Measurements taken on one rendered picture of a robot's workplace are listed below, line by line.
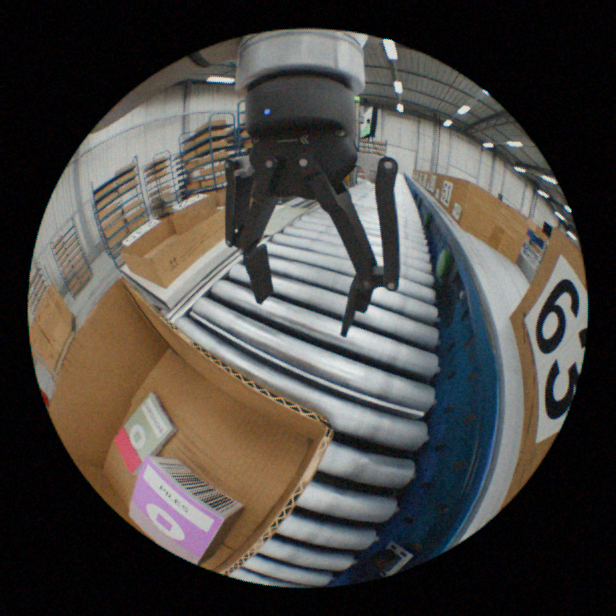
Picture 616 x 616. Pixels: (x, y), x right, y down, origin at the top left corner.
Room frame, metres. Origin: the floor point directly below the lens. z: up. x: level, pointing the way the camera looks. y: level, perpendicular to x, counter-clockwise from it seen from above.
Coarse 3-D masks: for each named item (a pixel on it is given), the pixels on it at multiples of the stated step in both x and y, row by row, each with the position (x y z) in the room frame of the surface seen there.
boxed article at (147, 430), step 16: (144, 400) 0.01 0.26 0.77; (144, 416) -0.01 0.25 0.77; (160, 416) 0.00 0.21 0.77; (128, 432) -0.06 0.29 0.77; (144, 432) -0.04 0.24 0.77; (160, 432) -0.03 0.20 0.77; (128, 448) -0.09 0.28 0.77; (144, 448) -0.07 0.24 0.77; (160, 448) -0.06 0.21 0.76; (128, 464) -0.13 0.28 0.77
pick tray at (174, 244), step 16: (160, 224) 0.64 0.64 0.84; (176, 224) 0.67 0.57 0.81; (192, 224) 0.62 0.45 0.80; (208, 224) 0.49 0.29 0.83; (224, 224) 0.55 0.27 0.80; (144, 240) 0.55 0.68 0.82; (160, 240) 0.62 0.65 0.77; (176, 240) 0.38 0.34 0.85; (192, 240) 0.42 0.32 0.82; (208, 240) 0.48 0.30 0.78; (128, 256) 0.38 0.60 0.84; (144, 256) 0.51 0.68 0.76; (160, 256) 0.32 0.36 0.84; (176, 256) 0.36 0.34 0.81; (192, 256) 0.41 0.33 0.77; (144, 272) 0.34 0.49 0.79; (160, 272) 0.30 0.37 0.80; (176, 272) 0.34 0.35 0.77
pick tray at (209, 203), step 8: (224, 192) 0.95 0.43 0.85; (200, 200) 0.90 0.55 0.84; (208, 200) 0.94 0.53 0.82; (216, 200) 0.98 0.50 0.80; (224, 200) 0.96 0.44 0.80; (184, 208) 0.80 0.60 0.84; (192, 208) 0.84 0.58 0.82; (200, 208) 0.89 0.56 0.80; (208, 208) 0.93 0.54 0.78; (216, 208) 0.97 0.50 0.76; (224, 208) 0.59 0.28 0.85; (224, 216) 0.59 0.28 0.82
